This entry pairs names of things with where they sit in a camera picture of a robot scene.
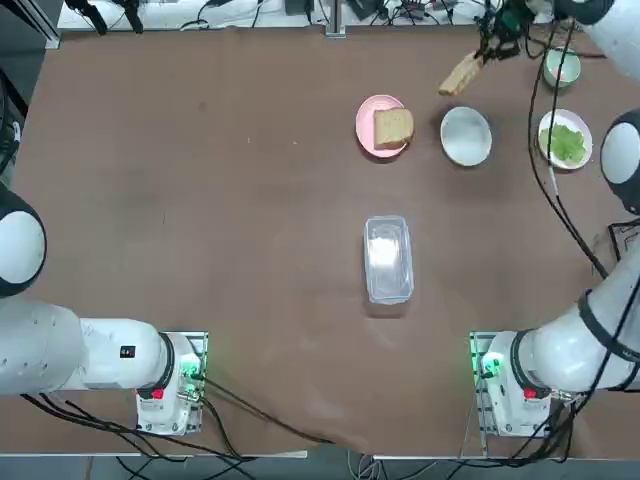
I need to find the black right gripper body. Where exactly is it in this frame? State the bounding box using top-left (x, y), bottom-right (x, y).
top-left (494, 0), bottom-right (539, 31)

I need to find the bread slice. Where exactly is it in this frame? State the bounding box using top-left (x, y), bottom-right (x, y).
top-left (373, 108), bottom-right (416, 150)
top-left (438, 49), bottom-right (484, 97)

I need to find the pale green bowl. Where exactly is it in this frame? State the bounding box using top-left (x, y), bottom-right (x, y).
top-left (543, 47), bottom-right (583, 90)

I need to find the green lettuce leaf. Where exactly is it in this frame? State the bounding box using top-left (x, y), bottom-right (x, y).
top-left (539, 124), bottom-right (587, 162)

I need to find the pale plate under lettuce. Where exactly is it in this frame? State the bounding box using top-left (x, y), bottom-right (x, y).
top-left (537, 108), bottom-right (595, 174)

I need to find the white round plate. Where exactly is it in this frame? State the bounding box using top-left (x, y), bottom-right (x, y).
top-left (439, 105), bottom-right (494, 168)

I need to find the pink round plate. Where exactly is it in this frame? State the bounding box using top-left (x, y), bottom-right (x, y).
top-left (355, 94), bottom-right (409, 160)

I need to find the power adapter brick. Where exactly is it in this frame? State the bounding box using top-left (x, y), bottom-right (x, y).
top-left (348, 0), bottom-right (386, 21)

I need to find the clear plastic container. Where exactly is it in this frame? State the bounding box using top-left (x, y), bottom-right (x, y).
top-left (363, 214), bottom-right (415, 306)

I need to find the black stand leg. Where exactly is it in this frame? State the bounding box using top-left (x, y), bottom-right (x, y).
top-left (66, 0), bottom-right (109, 36)
top-left (118, 0), bottom-right (145, 34)

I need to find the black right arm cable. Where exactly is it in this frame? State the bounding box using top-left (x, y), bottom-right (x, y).
top-left (528, 17), bottom-right (614, 281)

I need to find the aluminium camera post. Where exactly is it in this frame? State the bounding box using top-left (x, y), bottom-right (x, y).
top-left (324, 0), bottom-right (348, 39)

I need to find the black wire cup rack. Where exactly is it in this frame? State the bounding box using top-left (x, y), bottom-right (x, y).
top-left (607, 220), bottom-right (640, 262)

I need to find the black table cable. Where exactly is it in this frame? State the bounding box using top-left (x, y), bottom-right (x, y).
top-left (198, 377), bottom-right (337, 447)

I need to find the aluminium frame rail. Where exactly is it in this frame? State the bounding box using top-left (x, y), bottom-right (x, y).
top-left (14, 0), bottom-right (61, 50)

